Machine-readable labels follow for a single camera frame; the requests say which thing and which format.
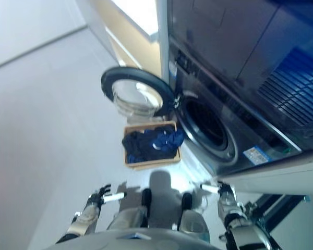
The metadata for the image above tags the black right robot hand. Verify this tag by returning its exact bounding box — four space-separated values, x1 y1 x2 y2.
199 181 234 200

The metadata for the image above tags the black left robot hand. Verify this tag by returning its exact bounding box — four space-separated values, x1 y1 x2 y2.
92 184 128 208

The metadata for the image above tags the tan wooden laundry basket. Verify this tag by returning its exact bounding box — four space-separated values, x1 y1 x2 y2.
123 120 182 168

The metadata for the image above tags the dark grey washing machine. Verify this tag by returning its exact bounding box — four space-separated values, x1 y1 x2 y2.
166 0 313 177

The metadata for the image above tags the silver left robot leg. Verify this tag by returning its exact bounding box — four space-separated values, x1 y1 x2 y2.
106 188 152 231

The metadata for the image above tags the silver robot leg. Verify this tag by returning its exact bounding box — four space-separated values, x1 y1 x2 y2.
176 192 210 242
106 188 152 231

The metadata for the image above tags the silver right robot leg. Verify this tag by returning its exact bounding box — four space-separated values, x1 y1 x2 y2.
176 192 210 242

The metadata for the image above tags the blue energy label sticker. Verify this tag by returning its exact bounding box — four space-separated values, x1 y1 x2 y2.
243 146 272 164

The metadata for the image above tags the grey robot torso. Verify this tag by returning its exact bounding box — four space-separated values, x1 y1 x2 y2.
43 228 225 250

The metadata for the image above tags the black garment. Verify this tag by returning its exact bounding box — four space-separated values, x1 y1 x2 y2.
122 127 180 162

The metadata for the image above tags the blue garment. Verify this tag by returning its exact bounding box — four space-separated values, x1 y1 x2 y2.
151 129 185 152

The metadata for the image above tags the round glass washer door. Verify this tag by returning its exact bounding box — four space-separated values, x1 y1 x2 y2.
101 66 176 123

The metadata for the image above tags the white cabinet panel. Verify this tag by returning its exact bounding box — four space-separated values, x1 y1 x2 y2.
155 0 178 85

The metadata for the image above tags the black metal floor frame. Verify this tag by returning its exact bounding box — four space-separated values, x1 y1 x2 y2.
244 194 310 235

